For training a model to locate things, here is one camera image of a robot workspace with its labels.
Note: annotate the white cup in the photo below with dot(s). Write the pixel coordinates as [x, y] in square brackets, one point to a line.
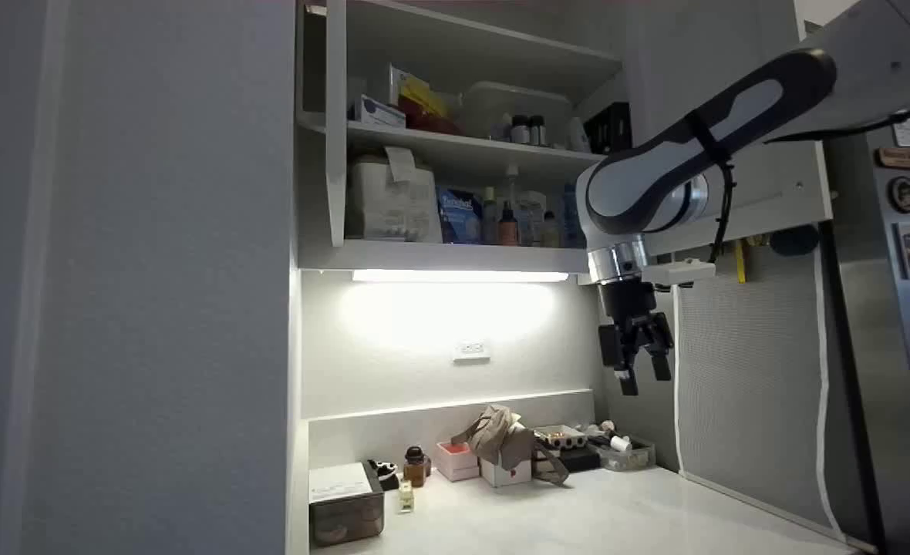
[620, 443]

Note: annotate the stainless steel refrigerator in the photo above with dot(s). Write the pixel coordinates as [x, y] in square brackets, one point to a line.
[888, 412]

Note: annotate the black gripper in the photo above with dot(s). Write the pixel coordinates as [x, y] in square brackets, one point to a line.
[632, 304]

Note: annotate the white wall outlet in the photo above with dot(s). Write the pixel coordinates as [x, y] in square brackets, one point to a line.
[474, 352]

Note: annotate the white cardboard box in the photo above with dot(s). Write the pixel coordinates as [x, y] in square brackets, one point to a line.
[503, 473]

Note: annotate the blue bottle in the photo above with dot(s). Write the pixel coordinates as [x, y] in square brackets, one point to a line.
[573, 218]

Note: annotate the clear plastic bottle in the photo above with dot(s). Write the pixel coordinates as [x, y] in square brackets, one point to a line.
[539, 219]

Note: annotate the small white box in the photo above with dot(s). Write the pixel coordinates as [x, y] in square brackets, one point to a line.
[379, 112]

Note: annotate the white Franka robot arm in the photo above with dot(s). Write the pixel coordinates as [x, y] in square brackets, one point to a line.
[679, 165]

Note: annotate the small black object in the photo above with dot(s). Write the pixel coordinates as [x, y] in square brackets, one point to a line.
[385, 475]

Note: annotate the yellow hanging tool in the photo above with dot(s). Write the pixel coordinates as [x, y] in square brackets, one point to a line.
[742, 263]

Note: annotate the red snack package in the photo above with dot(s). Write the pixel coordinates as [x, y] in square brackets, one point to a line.
[423, 102]

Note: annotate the round black tan magnet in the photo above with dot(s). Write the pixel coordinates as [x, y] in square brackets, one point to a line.
[905, 191]

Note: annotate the brown box white top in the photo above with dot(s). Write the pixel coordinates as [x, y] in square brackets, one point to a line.
[348, 505]

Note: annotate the small dark jar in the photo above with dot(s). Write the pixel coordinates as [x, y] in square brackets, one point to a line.
[521, 129]
[539, 129]

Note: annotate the gray tray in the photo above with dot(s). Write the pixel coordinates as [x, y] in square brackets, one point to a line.
[629, 460]

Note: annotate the orange bottle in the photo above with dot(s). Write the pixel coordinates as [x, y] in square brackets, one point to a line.
[507, 227]

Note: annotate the brown figurine bottle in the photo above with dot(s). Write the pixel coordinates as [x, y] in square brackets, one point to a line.
[418, 468]

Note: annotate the under-cabinet light strip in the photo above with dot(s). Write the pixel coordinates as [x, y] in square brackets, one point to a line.
[459, 275]

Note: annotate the clear plastic container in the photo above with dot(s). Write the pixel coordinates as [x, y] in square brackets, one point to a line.
[517, 100]

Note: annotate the blue medicine packet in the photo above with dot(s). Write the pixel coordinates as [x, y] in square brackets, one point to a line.
[462, 218]

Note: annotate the dark flat box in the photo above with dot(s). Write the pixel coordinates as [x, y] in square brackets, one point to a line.
[576, 450]

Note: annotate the pink box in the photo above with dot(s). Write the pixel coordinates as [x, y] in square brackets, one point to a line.
[455, 463]

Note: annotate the wooden Mammoth Mountain magnet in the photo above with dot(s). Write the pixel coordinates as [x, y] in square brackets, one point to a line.
[905, 158]

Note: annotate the white paper bag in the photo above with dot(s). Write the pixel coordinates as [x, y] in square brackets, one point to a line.
[392, 202]

